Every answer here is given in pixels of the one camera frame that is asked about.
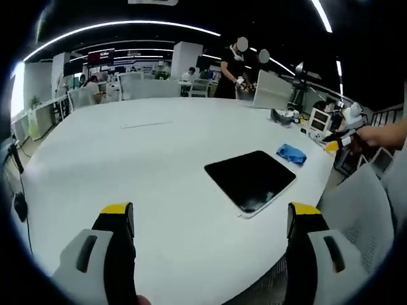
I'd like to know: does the person's right hand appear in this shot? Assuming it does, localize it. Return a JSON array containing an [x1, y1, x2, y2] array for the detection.
[[356, 125, 387, 149]]

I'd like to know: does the white box device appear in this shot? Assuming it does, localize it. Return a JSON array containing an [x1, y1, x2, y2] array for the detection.
[[307, 107, 331, 133]]

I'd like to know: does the blue cleaning cloth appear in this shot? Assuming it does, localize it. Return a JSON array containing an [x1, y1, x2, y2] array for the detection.
[[275, 143, 308, 165]]

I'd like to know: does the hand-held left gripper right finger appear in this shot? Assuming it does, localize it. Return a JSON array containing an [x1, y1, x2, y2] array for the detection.
[[284, 201, 366, 305]]

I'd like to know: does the white desk divider panel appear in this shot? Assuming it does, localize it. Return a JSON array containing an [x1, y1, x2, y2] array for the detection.
[[252, 69, 293, 111]]

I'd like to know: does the black tablet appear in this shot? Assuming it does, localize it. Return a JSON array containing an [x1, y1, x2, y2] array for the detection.
[[203, 150, 298, 220]]

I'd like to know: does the white office chair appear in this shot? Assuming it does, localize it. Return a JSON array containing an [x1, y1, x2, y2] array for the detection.
[[116, 71, 146, 101], [67, 87, 96, 111], [188, 78, 211, 98]]

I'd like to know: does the black goggles headset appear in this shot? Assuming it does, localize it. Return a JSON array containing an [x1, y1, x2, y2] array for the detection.
[[270, 108, 294, 127]]

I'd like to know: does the black cable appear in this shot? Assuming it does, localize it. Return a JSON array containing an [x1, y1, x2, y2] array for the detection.
[[12, 177, 34, 255]]

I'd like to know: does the grey mesh office chair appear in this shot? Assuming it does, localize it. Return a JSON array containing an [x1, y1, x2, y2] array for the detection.
[[222, 163, 397, 305]]

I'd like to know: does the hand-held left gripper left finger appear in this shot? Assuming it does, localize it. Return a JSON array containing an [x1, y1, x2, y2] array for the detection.
[[50, 201, 138, 305]]

